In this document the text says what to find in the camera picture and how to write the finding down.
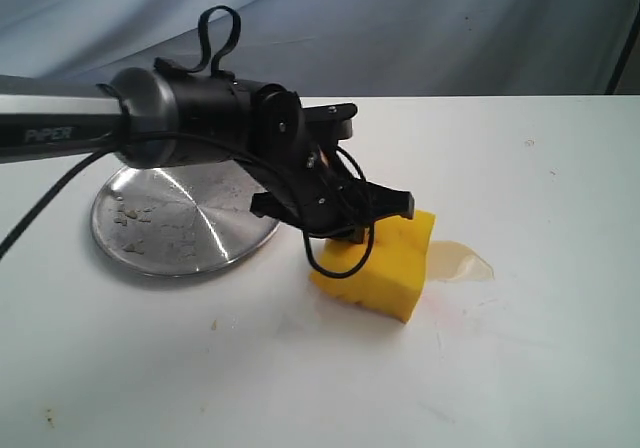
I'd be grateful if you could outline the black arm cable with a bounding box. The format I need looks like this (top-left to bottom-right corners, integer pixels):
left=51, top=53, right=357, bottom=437
left=0, top=5, right=381, bottom=280

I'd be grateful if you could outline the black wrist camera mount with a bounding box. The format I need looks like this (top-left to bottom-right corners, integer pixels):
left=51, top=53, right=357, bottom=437
left=303, top=103, right=358, bottom=144

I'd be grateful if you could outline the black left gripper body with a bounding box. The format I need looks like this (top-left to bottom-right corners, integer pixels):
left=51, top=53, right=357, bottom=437
left=239, top=156, right=414, bottom=236

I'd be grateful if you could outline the yellow sponge block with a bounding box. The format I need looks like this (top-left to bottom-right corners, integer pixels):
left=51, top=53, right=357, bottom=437
left=310, top=210, right=436, bottom=323

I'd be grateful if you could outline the round stainless steel plate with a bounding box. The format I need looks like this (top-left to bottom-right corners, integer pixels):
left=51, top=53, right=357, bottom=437
left=90, top=161, right=278, bottom=278

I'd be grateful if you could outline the grey backdrop cloth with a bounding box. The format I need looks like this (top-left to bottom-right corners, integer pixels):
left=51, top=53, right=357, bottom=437
left=1, top=0, right=637, bottom=96

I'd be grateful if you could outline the beige liquid spill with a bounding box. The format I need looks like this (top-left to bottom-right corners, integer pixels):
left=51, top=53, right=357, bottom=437
left=427, top=240, right=494, bottom=283

